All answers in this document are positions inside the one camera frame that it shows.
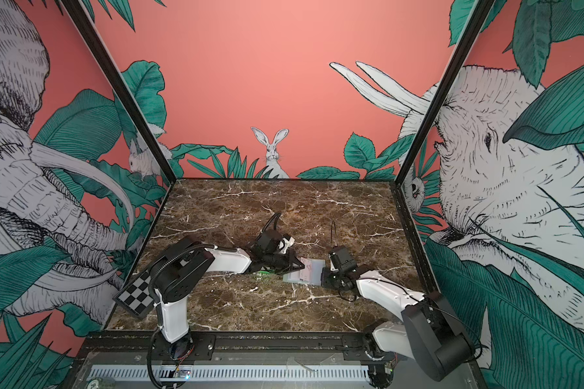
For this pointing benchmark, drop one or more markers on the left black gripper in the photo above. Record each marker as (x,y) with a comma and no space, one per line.
(291,259)

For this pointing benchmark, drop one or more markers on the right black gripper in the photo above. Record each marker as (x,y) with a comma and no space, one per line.
(326,280)

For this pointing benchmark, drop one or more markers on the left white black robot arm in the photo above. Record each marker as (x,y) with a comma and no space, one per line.
(182,265)

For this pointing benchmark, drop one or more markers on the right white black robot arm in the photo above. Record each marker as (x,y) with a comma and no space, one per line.
(428,331)

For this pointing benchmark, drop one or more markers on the black white checkerboard plate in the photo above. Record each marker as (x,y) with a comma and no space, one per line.
(135,297)

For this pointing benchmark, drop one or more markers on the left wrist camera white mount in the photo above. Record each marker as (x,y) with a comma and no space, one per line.
(285,244)

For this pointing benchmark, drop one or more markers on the white perforated cable duct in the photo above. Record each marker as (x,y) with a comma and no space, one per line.
(227,373)

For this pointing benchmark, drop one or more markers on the black front mounting rail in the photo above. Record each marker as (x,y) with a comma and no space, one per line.
(354,346)

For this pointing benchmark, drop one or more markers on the right black frame post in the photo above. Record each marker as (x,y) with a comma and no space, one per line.
(472,29)

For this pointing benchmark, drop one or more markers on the black frame post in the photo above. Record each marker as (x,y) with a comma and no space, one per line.
(472,29)
(81,19)

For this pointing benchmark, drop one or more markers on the left black frame post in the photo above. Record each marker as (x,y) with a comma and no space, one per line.
(81,19)

